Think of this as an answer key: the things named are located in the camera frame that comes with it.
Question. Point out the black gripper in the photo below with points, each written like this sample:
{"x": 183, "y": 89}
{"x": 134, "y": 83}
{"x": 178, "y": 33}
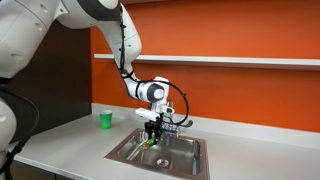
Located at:
{"x": 154, "y": 125}

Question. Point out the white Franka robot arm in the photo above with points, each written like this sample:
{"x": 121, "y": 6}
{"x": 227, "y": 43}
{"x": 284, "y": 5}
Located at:
{"x": 40, "y": 26}

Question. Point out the chrome sink faucet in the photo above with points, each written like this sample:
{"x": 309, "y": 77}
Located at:
{"x": 173, "y": 126}

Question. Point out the round sink drain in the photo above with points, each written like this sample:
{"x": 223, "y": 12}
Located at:
{"x": 162, "y": 162}

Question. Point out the stainless steel sink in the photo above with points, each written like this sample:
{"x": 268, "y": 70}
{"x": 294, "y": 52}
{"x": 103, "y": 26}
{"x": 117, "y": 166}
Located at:
{"x": 180, "y": 153}

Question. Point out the green plastic cup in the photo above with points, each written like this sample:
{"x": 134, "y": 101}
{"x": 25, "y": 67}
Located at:
{"x": 106, "y": 120}

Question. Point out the dark wood cabinet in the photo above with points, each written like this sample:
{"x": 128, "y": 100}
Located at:
{"x": 56, "y": 86}

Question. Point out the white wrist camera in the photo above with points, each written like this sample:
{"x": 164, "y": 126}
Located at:
{"x": 146, "y": 114}

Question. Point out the white wall shelf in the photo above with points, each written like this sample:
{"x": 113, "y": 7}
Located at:
{"x": 216, "y": 61}

